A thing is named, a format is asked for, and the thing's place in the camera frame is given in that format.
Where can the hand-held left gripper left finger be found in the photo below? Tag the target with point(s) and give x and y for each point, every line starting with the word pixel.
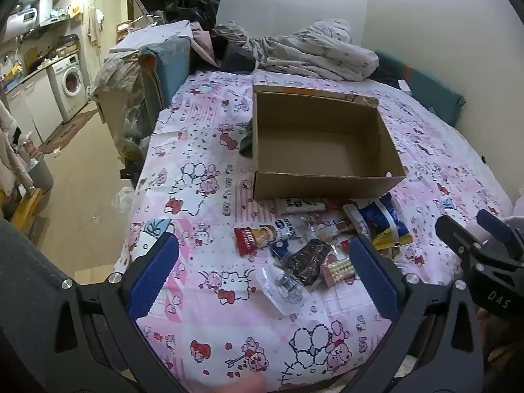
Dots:
pixel 153 274

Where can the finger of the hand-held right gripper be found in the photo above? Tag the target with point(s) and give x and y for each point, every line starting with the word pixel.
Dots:
pixel 493 223
pixel 454 231

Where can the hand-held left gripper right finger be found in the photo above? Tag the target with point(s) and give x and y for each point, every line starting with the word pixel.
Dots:
pixel 374 278

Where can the blue snack bag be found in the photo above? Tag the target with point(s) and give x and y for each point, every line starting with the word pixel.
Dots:
pixel 380 217

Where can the clear stick snack packet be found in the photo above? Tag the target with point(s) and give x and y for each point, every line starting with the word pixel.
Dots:
pixel 331 229

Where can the dark brown snack packet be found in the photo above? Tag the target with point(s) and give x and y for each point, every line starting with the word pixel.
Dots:
pixel 307 262

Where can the clear blister packet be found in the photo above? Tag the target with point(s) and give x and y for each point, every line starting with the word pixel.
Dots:
pixel 286 288

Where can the small dark blue packet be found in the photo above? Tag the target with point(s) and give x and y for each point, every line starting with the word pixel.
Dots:
pixel 281 249

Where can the red and grey snack packet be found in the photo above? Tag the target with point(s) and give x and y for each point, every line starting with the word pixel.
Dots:
pixel 299 204

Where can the cartoon print snack packet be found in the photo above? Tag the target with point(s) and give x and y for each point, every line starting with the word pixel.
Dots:
pixel 262 237

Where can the cardboard box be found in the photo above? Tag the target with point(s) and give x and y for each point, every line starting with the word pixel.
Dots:
pixel 319 147

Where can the person's right forearm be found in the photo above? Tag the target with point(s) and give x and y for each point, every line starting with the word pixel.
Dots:
pixel 507 348

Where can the person's right hand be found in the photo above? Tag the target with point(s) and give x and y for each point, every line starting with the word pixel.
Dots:
pixel 485 325

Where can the person's left hand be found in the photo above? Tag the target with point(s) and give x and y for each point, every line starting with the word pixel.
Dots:
pixel 245 385

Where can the pink cartoon print bed sheet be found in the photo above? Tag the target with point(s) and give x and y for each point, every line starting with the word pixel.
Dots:
pixel 204 294

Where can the white plastic bag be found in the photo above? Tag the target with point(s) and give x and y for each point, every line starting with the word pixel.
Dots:
pixel 123 198

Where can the teal headboard cushion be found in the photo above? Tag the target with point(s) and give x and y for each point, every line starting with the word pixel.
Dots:
pixel 430 90

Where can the yellow wooden stool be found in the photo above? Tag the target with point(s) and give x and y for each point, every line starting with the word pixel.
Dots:
pixel 26 206

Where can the grey trash bin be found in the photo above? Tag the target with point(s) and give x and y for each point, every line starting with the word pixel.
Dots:
pixel 41 174

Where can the small white object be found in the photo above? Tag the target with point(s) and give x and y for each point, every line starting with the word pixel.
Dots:
pixel 404 86

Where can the grey-green cloth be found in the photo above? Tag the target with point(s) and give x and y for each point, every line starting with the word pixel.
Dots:
pixel 247 141

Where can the brown floor mat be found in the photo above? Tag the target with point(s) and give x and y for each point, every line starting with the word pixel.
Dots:
pixel 69 127

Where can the crumpled plastic sheet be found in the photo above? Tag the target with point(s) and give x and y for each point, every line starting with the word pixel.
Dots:
pixel 114 73

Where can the white washing machine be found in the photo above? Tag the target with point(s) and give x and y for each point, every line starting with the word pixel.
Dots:
pixel 69 86

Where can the teal cushion in plastic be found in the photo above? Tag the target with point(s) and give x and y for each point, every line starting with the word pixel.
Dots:
pixel 174 65

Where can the white kitchen cabinet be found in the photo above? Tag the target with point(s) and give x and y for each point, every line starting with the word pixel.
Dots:
pixel 32 102

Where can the crumpled floral quilt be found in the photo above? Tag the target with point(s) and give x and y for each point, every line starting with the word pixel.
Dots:
pixel 319 53

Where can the dark garment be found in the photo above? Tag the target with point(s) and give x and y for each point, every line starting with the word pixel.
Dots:
pixel 237 59

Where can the pink garment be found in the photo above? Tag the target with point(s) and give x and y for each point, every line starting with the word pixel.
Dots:
pixel 203 47

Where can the hanging white towel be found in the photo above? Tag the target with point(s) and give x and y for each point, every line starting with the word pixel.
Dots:
pixel 95 24

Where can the white water heater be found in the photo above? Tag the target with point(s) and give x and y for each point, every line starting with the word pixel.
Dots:
pixel 24 18

